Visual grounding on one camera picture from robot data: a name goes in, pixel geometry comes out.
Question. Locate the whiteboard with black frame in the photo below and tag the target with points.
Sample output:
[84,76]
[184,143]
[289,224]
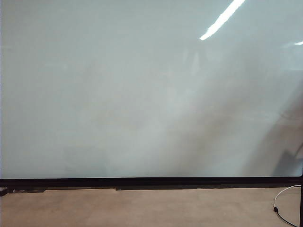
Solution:
[94,94]

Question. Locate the black whiteboard stand post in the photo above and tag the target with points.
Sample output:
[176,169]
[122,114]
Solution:
[302,205]

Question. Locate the black stand foot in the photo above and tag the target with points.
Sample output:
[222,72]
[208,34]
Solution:
[2,191]

